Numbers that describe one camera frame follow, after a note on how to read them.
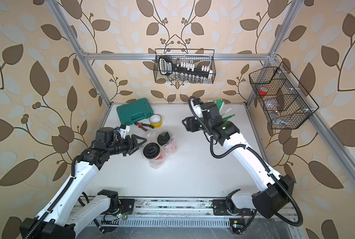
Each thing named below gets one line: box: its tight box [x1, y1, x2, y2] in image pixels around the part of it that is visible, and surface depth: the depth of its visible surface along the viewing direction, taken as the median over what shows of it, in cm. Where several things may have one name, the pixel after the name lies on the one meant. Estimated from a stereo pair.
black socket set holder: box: [158, 55, 213, 79], surface depth 86 cm
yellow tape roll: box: [149, 114, 163, 128], surface depth 110 cm
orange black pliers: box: [134, 121, 155, 132], surface depth 110 cm
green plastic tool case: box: [116, 97, 154, 126], surface depth 114 cm
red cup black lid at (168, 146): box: [157, 131, 177, 156], surface depth 82 cm
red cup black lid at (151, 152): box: [143, 142, 164, 169], surface depth 77 cm
